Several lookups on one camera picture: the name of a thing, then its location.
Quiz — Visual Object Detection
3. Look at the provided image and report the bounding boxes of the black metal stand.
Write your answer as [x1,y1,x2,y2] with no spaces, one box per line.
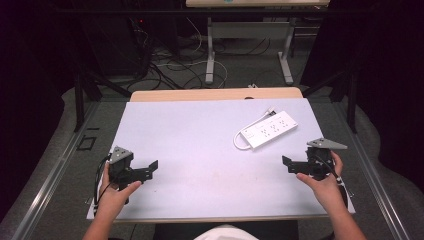
[301,68,360,135]
[73,68,133,133]

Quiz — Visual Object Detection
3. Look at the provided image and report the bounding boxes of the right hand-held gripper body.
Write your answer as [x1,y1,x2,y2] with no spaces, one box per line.
[298,137,348,182]

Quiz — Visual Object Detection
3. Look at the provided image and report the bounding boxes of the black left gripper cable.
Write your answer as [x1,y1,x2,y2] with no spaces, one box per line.
[93,153,114,208]

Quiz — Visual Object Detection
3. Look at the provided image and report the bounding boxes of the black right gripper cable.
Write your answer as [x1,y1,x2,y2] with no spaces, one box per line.
[314,153,350,203]

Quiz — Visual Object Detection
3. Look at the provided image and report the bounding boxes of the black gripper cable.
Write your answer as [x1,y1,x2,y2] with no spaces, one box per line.
[93,153,114,208]
[314,153,350,203]

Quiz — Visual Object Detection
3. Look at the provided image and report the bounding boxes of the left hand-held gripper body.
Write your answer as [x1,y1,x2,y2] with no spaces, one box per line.
[108,145,144,192]

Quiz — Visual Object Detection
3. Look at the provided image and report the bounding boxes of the black computer tower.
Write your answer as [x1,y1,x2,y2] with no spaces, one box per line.
[81,14,153,78]

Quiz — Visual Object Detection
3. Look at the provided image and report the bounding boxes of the person's left hand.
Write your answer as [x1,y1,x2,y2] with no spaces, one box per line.
[95,163,143,219]

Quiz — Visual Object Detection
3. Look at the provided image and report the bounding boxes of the white power strip cable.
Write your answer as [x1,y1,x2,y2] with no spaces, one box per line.
[232,106,278,151]

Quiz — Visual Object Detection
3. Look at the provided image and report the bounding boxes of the white metal frame desk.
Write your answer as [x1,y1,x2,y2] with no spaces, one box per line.
[185,0,331,86]

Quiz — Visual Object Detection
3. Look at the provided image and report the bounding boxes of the aluminium floor rail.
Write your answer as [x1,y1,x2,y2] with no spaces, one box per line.
[333,99,412,240]
[10,100,102,240]

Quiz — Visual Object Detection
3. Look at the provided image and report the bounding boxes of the white table mat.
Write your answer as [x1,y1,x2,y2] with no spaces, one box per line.
[86,97,357,221]

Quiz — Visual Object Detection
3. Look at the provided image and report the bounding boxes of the person's dark pants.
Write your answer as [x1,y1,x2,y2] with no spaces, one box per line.
[152,219,300,240]

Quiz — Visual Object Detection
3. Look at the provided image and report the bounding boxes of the white power strip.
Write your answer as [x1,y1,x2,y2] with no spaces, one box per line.
[240,110,299,150]

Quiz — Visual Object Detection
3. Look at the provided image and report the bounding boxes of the person's right hand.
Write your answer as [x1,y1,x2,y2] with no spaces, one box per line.
[295,150,346,210]

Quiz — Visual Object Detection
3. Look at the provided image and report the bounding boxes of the person's white shirt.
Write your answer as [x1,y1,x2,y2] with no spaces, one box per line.
[193,224,260,240]

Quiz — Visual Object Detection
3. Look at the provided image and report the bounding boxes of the bundle of floor cables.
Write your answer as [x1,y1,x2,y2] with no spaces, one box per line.
[131,16,273,91]

